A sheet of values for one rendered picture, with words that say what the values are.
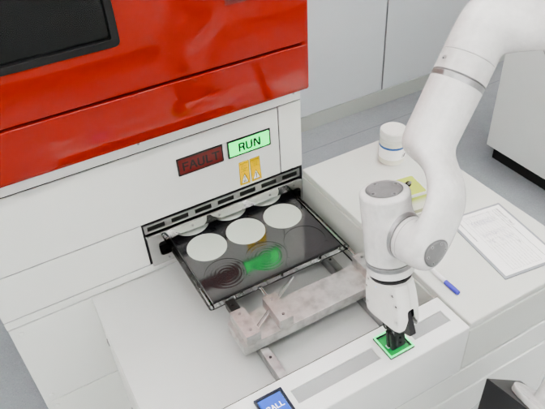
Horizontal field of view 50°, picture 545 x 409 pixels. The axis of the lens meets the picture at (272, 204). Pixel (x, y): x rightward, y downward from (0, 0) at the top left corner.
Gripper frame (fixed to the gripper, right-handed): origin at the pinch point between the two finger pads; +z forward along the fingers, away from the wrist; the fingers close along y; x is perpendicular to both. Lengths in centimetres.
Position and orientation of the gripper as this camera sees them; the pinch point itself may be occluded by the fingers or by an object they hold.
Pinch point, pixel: (395, 337)
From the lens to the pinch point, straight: 114.8
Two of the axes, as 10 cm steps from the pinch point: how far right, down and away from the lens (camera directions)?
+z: 1.5, 8.7, 4.7
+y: 4.7, 3.5, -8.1
